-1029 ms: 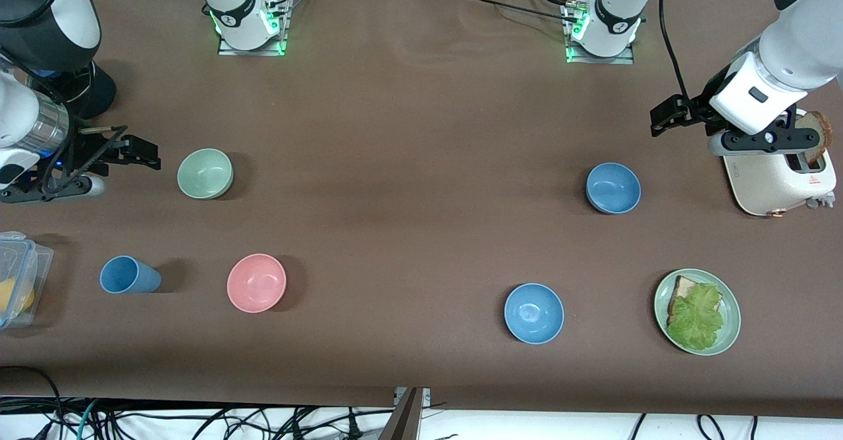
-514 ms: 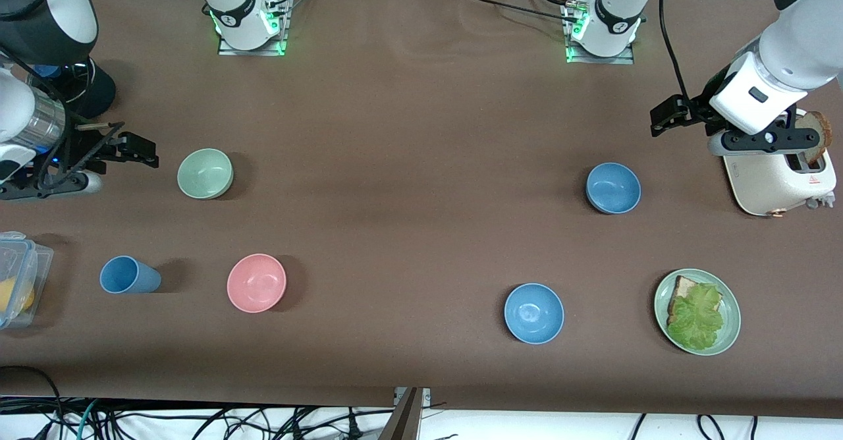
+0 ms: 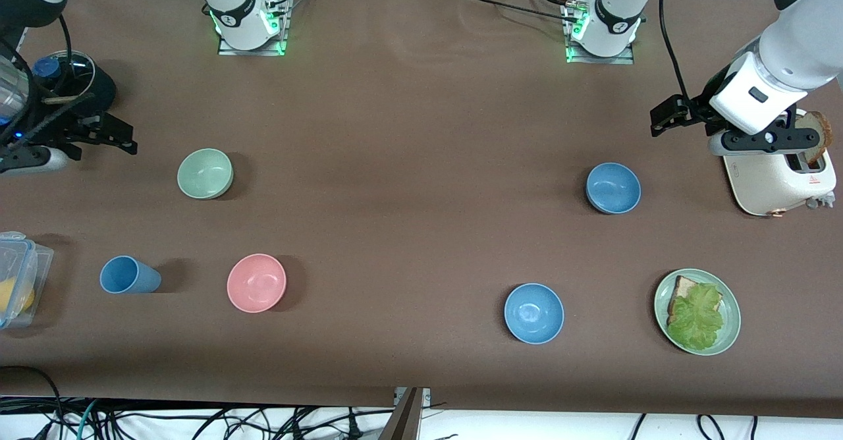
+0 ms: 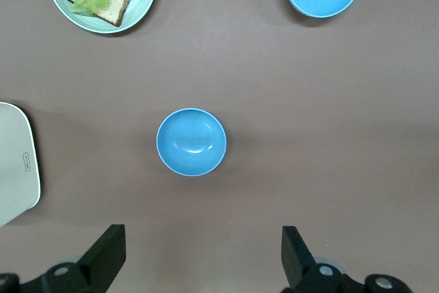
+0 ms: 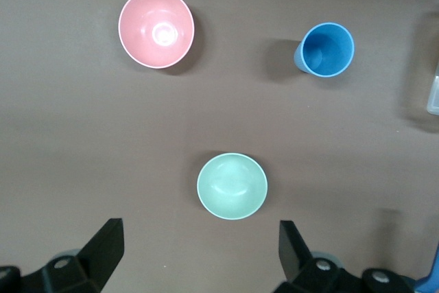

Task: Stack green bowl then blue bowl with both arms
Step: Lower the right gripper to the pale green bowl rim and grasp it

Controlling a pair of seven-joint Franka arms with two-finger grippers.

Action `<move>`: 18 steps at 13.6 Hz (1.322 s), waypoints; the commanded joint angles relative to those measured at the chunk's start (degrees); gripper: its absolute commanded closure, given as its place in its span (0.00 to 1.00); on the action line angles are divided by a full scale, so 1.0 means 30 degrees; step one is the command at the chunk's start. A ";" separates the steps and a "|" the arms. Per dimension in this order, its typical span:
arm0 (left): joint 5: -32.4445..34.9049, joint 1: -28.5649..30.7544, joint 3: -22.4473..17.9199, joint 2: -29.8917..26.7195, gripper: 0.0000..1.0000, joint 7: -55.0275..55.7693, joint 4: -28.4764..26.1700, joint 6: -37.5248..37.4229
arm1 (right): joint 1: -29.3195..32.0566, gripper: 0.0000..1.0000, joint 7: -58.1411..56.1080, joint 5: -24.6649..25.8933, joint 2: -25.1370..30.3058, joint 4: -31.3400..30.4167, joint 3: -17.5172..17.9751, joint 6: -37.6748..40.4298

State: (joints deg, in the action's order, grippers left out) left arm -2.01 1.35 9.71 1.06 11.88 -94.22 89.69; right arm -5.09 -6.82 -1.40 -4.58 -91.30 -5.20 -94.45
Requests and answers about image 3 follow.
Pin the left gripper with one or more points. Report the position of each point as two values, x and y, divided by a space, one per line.
699 110

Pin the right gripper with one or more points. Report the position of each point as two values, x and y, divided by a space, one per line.
71 128

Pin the blue bowl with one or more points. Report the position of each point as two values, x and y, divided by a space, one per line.
533 313
612 188

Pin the light green bowl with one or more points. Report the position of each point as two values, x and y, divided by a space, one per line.
204 175

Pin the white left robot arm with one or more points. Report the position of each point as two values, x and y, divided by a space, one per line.
810 38

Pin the pink bowl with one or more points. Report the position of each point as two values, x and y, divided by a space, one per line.
255 283

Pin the cream white toaster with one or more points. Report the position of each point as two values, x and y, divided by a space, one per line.
770 183

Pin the brown toast slice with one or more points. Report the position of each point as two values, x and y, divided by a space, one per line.
815 136

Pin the clear plastic food container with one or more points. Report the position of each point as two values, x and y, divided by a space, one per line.
39 262

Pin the blue plastic cup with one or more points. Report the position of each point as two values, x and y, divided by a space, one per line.
128 275

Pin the white bread slice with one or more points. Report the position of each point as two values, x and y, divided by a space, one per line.
681 288

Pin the yellow food piece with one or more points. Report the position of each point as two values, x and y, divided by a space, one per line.
16 295

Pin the green lettuce leaf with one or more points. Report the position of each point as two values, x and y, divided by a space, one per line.
698 318

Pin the light green plate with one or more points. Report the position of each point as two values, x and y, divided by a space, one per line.
732 321

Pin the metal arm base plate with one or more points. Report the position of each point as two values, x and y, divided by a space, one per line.
599 60
253 52

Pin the grey metal post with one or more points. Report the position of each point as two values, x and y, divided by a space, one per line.
402 420

